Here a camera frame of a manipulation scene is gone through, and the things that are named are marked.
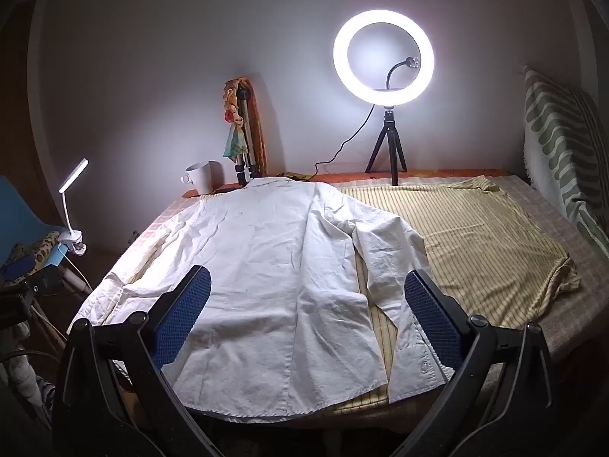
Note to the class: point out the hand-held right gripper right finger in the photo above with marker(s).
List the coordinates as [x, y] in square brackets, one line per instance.
[430, 314]

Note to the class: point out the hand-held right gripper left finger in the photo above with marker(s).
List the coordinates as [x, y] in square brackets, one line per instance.
[185, 309]

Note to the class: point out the white shirt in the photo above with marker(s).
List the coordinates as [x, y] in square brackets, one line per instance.
[266, 271]

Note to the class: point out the white mug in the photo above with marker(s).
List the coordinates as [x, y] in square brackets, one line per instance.
[202, 178]

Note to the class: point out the white clip desk lamp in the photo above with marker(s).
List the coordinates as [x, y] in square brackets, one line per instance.
[71, 243]

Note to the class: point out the orange leaf-print bed sheet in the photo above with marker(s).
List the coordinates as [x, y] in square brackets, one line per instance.
[428, 173]

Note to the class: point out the leopard print cloth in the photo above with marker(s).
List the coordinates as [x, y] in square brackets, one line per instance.
[40, 245]

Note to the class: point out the colourful scarf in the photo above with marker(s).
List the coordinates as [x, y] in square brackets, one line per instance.
[235, 143]

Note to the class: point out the blue chair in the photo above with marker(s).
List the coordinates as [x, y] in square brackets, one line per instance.
[19, 214]

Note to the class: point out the green wavy striped cushion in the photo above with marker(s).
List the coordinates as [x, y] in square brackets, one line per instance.
[556, 143]

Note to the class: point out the black gooseneck phone holder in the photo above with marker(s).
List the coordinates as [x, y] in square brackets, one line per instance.
[392, 74]

